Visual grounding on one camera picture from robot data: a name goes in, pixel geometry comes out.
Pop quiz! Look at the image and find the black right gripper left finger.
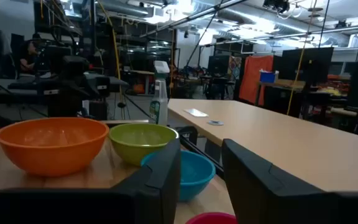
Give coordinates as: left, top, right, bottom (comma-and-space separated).
0, 138, 182, 224

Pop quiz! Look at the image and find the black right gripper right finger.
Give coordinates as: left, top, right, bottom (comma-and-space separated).
221, 138, 358, 224

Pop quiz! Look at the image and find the orange plastic bowl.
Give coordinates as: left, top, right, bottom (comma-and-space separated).
0, 117, 110, 177

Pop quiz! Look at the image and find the blue plastic bowl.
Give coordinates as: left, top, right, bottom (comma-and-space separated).
140, 151, 216, 202

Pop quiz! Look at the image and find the green plastic bowl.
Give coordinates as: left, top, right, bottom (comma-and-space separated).
109, 123, 179, 167

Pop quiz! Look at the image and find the long light wood table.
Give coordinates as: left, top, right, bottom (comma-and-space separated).
167, 98, 358, 192

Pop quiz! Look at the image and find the magenta plastic bowl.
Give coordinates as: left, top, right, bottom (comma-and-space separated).
185, 212, 238, 224

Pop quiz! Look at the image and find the small wooden side table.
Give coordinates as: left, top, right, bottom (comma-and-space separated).
255, 79, 306, 106

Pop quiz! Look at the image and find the white flat card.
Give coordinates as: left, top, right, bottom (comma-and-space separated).
183, 108, 209, 118

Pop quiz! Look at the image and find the orange hanging cloth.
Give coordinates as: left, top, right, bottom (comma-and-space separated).
239, 55, 275, 106

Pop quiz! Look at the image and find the blue storage box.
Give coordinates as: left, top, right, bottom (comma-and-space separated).
259, 70, 280, 84

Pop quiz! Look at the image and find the clear spray bottle white trigger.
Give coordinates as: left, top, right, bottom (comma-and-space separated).
149, 60, 170, 126

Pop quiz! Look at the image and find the person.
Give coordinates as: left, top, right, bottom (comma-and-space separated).
19, 32, 43, 74

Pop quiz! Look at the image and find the black table frame rail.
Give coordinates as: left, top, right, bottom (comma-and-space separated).
177, 126, 225, 179

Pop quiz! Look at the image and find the yellow hanging cable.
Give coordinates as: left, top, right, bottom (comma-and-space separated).
286, 0, 318, 116
96, 0, 124, 103

